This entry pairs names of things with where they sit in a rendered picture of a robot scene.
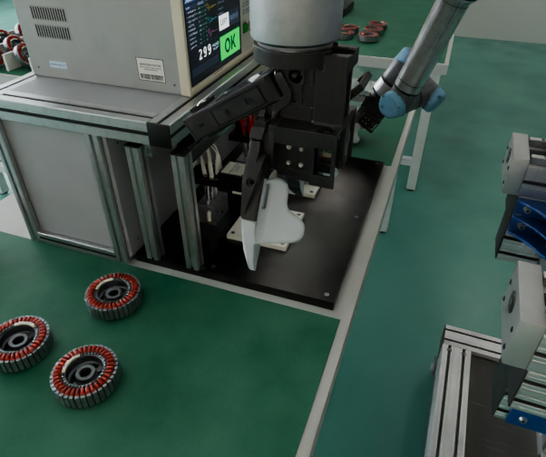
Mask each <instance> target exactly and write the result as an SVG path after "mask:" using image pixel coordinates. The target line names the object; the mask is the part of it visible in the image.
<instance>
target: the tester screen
mask: <svg viewBox="0 0 546 457"><path fill-rule="evenodd" d="M183 1H184V9H185V18H186V27H187V36H188V45H189V54H190V70H191V79H192V83H195V82H196V81H198V79H200V78H201V77H203V76H204V75H206V74H207V73H209V72H210V71H212V70H213V69H215V68H216V67H218V66H219V65H221V64H222V63H224V62H225V61H227V60H228V59H229V58H230V57H232V56H233V55H235V54H236V53H238V52H239V51H240V49H238V50H237V51H236V52H235V53H233V54H232V55H230V56H229V57H227V58H226V59H224V60H223V61H221V55H220V40H219V38H220V37H221V36H223V35H224V34H227V33H228V32H230V31H232V30H234V29H235V28H237V27H239V20H238V21H237V22H236V23H235V24H232V25H230V26H228V27H227V28H225V29H223V30H221V31H219V16H220V15H223V14H225V13H227V12H228V11H230V10H232V9H234V8H236V7H238V6H239V0H183ZM209 43H211V48H212V54H211V55H210V56H208V57H206V58H205V59H203V60H202V61H200V62H199V53H198V50H199V49H200V48H201V47H203V46H205V45H206V44H209ZM216 54H219V61H218V62H217V63H215V64H213V65H212V66H211V67H210V68H208V69H207V70H205V71H204V72H202V73H200V74H199V75H197V76H196V77H194V78H193V74H192V70H193V69H195V68H197V67H198V66H200V65H201V64H203V63H205V62H207V61H208V60H209V59H210V58H212V57H213V56H215V55H216Z"/></svg>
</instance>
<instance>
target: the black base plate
mask: <svg viewBox="0 0 546 457"><path fill-rule="evenodd" d="M243 151H244V142H240V143H239V144H238V145H237V146H236V147H235V148H234V149H233V151H232V152H231V153H230V154H229V155H228V156H227V157H226V158H225V159H224V160H223V161H222V162H221V163H222V167H224V166H225V165H226V164H227V163H228V161H229V160H230V161H236V159H237V158H238V157H239V156H240V155H241V154H242V152H243ZM384 164H385V163H384V162H383V161H378V160H368V159H361V158H356V157H349V156H347V159H346V163H345V166H344V168H343V169H340V168H336V169H337V171H338V176H337V177H335V180H334V188H333V189H332V190H331V189H326V188H321V187H320V189H319V191H318V192H317V195H316V196H315V198H314V199H313V198H309V197H304V196H303V198H300V197H298V196H297V195H294V194H289V193H288V208H289V210H293V211H297V212H302V213H305V217H304V218H303V220H302V221H303V222H304V224H305V234H304V236H303V238H302V239H301V240H300V241H298V242H296V243H290V244H289V246H288V249H287V250H286V251H282V250H278V249H274V248H267V247H262V246H260V251H259V256H258V264H257V269H256V271H254V270H250V269H249V267H248V263H247V260H246V257H245V254H244V250H243V243H242V241H238V240H234V239H230V238H227V234H228V232H229V230H230V229H231V228H232V226H233V225H234V224H235V222H236V221H237V220H238V218H239V216H240V209H241V195H239V194H234V193H232V190H224V189H219V188H218V191H223V192H228V204H229V210H228V212H227V213H226V214H225V215H224V217H223V218H222V219H221V220H220V222H219V223H218V225H217V226H215V225H210V224H207V223H202V222H200V234H201V243H202V251H203V259H204V264H203V265H202V266H200V269H199V270H194V269H193V267H192V268H186V261H185V255H184V248H183V242H182V235H181V229H180V217H179V211H178V209H176V210H175V212H174V213H173V214H172V215H171V216H170V217H169V218H168V219H167V220H166V221H165V222H164V223H163V224H162V225H161V235H162V240H163V246H164V251H165V254H164V255H163V256H161V259H160V260H154V258H152V259H150V258H147V253H146V248H145V244H144V245H143V246H142V247H141V248H140V249H139V250H138V251H137V252H136V253H135V255H136V258H137V260H138V261H141V262H145V263H149V264H153V265H156V266H160V267H165V268H169V269H173V270H177V271H180V272H184V273H188V274H192V275H195V276H199V277H205V278H208V279H212V280H216V281H219V282H223V283H227V284H231V285H234V286H238V287H244V288H247V289H251V290H255V291H258V292H262V293H266V294H270V295H273V296H277V297H283V298H286V299H290V300H294V301H297V302H301V303H305V304H309V305H312V306H318V307H322V308H325V309H329V310H334V307H335V304H336V300H337V298H338V295H339V292H340V289H341V287H342V285H343V282H344V279H345V276H346V272H347V270H348V267H349V264H350V261H351V258H352V256H353V254H354V251H355V248H356V243H357V241H358V239H359V236H360V233H361V230H362V227H363V225H364V223H365V220H366V215H367V212H368V210H369V208H370V205H371V202H372V199H373V197H374V195H375V190H376V187H377V184H378V181H379V180H380V177H381V174H382V171H383V168H384Z"/></svg>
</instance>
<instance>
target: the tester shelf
mask: <svg viewBox="0 0 546 457"><path fill-rule="evenodd" d="M266 68H267V66H264V65H261V64H259V63H257V62H256V61H255V60H254V54H253V52H252V53H251V54H249V55H248V56H246V57H245V58H244V59H242V60H241V61H240V62H238V63H236V64H235V65H234V66H232V67H231V68H230V69H228V70H227V71H226V72H225V73H223V74H222V75H221V76H219V77H218V78H217V79H215V80H214V81H212V82H211V83H209V84H208V85H207V86H205V87H204V88H202V89H201V90H200V91H198V92H197V93H195V94H194V95H193V96H191V97H188V96H182V95H179V94H173V93H166V92H154V91H147V90H141V89H134V88H127V87H121V86H114V85H108V84H101V83H88V82H82V81H75V80H69V79H63V78H56V77H49V76H42V75H36V74H34V72H31V73H28V74H25V75H23V76H21V77H18V78H16V79H13V80H12V81H10V82H7V83H3V84H1V85H0V119H3V120H8V121H13V122H22V123H28V124H33V125H38V126H44V127H49V128H54V129H59V130H65V131H74V132H80V133H84V134H90V135H95V136H100V137H105V138H111V139H115V140H121V141H130V142H136V143H141V144H146V145H151V146H155V147H161V148H165V149H172V148H173V147H174V146H175V145H176V144H177V143H179V142H180V141H181V140H182V139H183V138H185V137H186V136H187V135H188V134H189V133H190V132H189V130H188V129H187V127H186V126H185V124H184V123H183V121H182V120H183V119H185V118H186V117H187V116H188V115H189V114H190V109H191V108H192V107H193V106H195V105H196V104H197V103H198V101H200V100H203V99H206V98H208V97H210V96H211V95H214V97H216V96H218V95H220V94H222V93H223V92H225V91H227V90H229V89H230V88H232V87H234V86H236V85H238V84H239V83H242V82H244V81H246V80H247V79H248V78H250V77H252V76H254V75H256V74H257V73H260V72H262V71H264V70H265V69H266Z"/></svg>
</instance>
